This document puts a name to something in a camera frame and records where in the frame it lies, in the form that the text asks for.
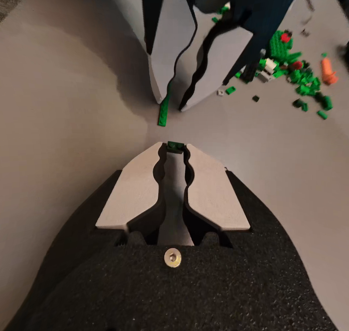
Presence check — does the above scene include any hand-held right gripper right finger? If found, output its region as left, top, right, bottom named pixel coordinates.
left=184, top=143, right=251, bottom=231

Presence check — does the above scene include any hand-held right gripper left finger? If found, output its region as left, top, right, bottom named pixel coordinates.
left=95, top=142, right=167, bottom=231

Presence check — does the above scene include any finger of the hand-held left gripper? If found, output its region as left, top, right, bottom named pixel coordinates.
left=148, top=0, right=198, bottom=105
left=178, top=23, right=254, bottom=112

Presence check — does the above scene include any pile of lego pieces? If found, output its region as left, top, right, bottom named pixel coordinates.
left=211, top=3, right=334, bottom=120

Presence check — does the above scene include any long green lego plate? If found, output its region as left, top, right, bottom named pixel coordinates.
left=157, top=81, right=173, bottom=127

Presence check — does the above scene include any orange lego carrot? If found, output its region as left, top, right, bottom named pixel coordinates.
left=320, top=58, right=339, bottom=85

